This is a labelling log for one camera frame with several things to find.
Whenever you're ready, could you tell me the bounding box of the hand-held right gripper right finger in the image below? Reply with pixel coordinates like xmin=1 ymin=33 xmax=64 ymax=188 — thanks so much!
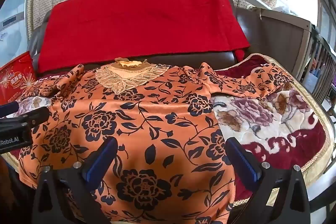
xmin=225 ymin=136 xmax=314 ymax=224

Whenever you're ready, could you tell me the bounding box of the orange floral blouse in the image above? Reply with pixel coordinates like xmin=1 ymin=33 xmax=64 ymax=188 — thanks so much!
xmin=17 ymin=57 xmax=295 ymax=224

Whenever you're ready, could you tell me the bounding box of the wooden crib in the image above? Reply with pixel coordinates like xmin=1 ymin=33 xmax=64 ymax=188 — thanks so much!
xmin=235 ymin=5 xmax=336 ymax=115

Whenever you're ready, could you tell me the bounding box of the red embroidered cushion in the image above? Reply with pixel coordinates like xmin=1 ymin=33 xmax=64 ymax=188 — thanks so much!
xmin=0 ymin=52 xmax=37 ymax=106

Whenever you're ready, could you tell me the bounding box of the red cloth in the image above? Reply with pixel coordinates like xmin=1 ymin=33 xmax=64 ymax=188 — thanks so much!
xmin=37 ymin=0 xmax=251 ymax=74

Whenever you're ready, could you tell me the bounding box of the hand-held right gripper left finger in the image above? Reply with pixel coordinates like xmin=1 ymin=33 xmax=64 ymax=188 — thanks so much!
xmin=33 ymin=136 xmax=118 ymax=224

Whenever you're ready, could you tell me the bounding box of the floral plush blanket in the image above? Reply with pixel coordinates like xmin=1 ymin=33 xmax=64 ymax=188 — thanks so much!
xmin=0 ymin=55 xmax=335 ymax=205

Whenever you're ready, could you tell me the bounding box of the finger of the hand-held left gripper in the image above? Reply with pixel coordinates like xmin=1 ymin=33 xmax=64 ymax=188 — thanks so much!
xmin=0 ymin=106 xmax=50 ymax=133

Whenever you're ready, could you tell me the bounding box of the brown leather sofa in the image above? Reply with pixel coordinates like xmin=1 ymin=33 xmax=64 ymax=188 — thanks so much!
xmin=28 ymin=0 xmax=253 ymax=78

